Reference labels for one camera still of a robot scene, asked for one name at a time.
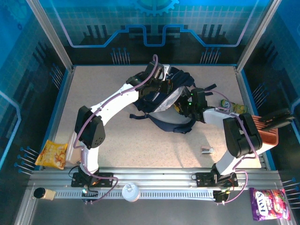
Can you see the navy student backpack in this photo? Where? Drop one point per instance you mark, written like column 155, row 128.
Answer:
column 168, row 112

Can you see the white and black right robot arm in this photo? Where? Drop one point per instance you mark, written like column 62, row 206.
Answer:
column 215, row 114

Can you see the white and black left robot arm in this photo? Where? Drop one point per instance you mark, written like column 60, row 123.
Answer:
column 110, row 105

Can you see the green candy bag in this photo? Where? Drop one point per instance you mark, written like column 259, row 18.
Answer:
column 239, row 107

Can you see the purple candy bag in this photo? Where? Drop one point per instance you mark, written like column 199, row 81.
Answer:
column 269, row 204

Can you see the yellow chips bag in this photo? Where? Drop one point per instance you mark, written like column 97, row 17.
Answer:
column 51, row 154

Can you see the orange knife block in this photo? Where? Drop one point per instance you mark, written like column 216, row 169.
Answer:
column 269, row 138

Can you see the white round cap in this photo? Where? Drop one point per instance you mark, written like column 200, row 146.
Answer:
column 130, row 192

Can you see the black cylinder knob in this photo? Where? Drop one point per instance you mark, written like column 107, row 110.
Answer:
column 45, row 194

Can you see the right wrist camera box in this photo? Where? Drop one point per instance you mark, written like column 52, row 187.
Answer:
column 199, row 97

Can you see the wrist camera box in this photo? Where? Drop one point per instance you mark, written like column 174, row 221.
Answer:
column 153, row 70
column 199, row 97

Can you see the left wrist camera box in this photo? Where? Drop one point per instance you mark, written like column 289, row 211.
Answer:
column 153, row 70

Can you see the aluminium enclosure frame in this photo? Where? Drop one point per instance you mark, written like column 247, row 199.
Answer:
column 152, row 172

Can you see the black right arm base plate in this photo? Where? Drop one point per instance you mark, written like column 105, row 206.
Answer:
column 204, row 179

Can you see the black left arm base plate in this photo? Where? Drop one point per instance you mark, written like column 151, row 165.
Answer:
column 105, row 179

